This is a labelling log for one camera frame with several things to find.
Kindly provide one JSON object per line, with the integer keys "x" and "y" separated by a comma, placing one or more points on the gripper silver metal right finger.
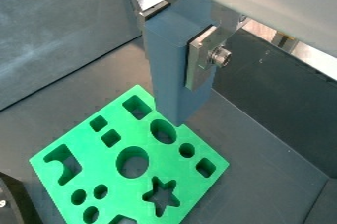
{"x": 207, "y": 51}

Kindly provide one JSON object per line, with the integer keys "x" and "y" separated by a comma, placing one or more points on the dark blue rectangular block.
{"x": 168, "y": 32}

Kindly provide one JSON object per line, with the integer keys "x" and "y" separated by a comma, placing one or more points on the black round object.
{"x": 16, "y": 206}

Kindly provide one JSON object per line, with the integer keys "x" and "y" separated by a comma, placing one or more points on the green shape sorter board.
{"x": 125, "y": 168}

